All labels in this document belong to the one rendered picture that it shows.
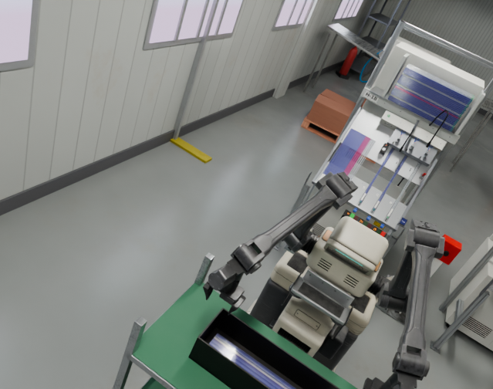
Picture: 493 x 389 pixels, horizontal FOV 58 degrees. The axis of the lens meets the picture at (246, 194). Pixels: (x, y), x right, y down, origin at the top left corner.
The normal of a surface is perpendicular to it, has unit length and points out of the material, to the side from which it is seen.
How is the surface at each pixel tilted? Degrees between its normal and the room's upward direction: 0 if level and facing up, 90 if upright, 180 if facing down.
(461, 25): 90
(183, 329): 0
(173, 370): 0
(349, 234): 42
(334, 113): 90
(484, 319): 90
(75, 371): 0
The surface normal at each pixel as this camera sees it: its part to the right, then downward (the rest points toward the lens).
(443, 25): -0.46, 0.36
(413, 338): -0.05, -0.51
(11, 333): 0.33, -0.78
